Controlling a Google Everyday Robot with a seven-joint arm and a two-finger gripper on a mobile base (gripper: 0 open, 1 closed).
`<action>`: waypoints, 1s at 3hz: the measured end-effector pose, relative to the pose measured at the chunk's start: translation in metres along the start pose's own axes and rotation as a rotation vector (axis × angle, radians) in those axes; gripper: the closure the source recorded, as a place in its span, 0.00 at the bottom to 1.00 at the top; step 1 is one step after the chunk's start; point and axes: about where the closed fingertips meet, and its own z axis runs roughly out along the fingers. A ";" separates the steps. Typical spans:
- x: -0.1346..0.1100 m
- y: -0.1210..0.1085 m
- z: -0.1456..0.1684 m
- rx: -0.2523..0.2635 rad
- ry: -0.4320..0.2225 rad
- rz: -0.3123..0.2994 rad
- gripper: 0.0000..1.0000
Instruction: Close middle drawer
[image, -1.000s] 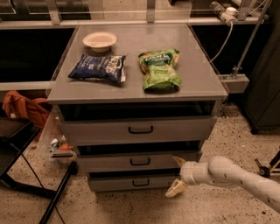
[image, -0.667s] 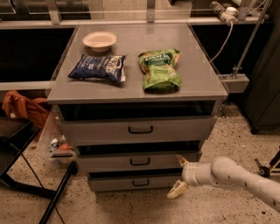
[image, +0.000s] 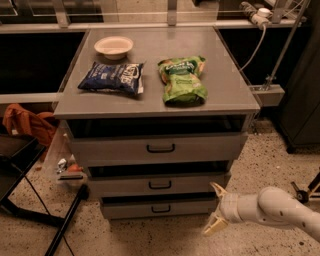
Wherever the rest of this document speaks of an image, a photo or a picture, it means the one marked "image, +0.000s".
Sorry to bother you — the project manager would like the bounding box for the grey drawer cabinet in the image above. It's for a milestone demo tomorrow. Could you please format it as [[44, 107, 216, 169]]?
[[53, 26, 261, 221]]

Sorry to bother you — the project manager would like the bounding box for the white paper bowl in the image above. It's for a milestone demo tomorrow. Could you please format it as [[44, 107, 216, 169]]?
[[94, 36, 134, 60]]

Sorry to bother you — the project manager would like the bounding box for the clear plastic trash bag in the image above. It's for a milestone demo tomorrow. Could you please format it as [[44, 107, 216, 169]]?
[[42, 123, 87, 188]]

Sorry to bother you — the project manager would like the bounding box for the grey top drawer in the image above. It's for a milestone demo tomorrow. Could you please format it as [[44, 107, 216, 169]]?
[[70, 132, 248, 167]]

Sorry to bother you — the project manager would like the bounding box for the grey bottom drawer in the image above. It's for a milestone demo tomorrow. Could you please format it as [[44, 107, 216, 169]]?
[[100, 192, 217, 219]]

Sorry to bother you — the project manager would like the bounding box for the grey drawer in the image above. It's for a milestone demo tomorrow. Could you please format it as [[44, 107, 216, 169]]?
[[70, 132, 248, 167], [100, 192, 217, 219], [88, 161, 231, 197]]

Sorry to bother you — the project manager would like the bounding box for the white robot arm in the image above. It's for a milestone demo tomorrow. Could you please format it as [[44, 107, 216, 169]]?
[[202, 182, 320, 242]]

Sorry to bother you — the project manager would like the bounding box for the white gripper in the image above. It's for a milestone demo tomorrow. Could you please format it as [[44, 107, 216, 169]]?
[[202, 182, 259, 236]]

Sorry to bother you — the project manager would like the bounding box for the blue chip bag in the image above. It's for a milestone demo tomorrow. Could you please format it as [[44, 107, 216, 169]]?
[[78, 62, 143, 95]]

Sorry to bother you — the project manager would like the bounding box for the grey metal bracket block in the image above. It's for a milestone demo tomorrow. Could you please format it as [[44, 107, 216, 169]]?
[[249, 84, 285, 107]]

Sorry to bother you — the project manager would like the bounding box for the dark cabinet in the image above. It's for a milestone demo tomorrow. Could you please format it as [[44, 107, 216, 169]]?
[[275, 0, 320, 154]]

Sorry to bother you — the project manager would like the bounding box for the green snack bag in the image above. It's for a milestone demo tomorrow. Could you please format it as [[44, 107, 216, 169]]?
[[158, 56, 208, 104]]

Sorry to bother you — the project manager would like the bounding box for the orange cloth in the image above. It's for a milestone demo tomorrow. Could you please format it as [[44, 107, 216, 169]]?
[[2, 103, 59, 147]]

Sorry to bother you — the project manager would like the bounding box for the white power cable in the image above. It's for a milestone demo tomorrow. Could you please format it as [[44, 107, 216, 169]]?
[[238, 23, 268, 73]]

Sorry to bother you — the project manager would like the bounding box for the black caster wheel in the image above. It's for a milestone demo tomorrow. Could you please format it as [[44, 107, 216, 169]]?
[[291, 171, 320, 204]]

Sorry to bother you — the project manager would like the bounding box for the white power strip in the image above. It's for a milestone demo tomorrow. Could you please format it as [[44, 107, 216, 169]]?
[[239, 1, 269, 26]]

